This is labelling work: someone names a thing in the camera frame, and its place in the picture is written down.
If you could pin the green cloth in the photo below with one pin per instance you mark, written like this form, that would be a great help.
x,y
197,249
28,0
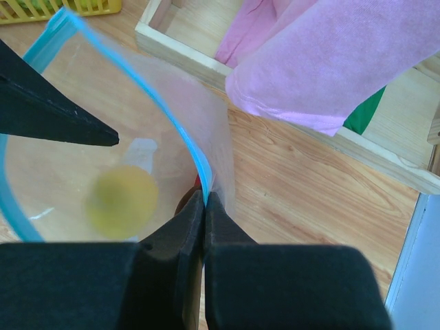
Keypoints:
x,y
360,118

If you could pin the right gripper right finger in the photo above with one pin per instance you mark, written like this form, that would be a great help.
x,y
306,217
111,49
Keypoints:
x,y
262,286

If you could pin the wooden clothes rack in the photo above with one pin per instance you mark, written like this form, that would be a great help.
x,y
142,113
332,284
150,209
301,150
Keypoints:
x,y
402,138

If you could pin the red chili pepper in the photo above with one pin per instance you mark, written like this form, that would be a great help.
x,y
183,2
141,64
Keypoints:
x,y
197,182

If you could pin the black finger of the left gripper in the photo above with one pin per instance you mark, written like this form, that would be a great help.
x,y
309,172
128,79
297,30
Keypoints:
x,y
32,107

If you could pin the yellow lemon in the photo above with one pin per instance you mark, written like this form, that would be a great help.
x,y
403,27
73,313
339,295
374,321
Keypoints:
x,y
121,202

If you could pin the clear zip top bag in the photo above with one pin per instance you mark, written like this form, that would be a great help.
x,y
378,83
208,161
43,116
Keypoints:
x,y
168,124

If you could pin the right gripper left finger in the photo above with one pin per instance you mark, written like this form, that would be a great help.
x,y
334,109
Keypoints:
x,y
120,285

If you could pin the pink shirt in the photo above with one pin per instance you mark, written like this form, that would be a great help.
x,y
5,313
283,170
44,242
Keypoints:
x,y
312,63

